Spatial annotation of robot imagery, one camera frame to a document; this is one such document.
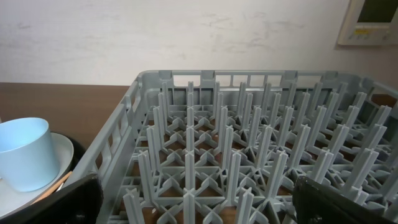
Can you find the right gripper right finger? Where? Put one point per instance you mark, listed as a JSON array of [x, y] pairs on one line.
[[316, 203]]

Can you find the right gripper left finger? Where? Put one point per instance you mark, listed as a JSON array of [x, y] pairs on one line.
[[79, 202]]

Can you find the grey dishwasher rack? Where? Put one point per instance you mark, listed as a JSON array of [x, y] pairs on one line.
[[226, 146]]

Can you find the white plastic fork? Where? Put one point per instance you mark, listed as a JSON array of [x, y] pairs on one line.
[[59, 187]]

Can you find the wooden chopstick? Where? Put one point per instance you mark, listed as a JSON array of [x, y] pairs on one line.
[[53, 188]]

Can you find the round black serving tray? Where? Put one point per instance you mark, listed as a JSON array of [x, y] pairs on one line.
[[79, 149]]

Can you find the light blue cup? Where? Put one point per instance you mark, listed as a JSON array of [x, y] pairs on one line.
[[28, 158]]

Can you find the pale green plate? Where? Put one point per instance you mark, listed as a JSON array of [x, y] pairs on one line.
[[65, 152]]

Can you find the wall control panel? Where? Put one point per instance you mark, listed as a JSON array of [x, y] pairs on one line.
[[369, 23]]

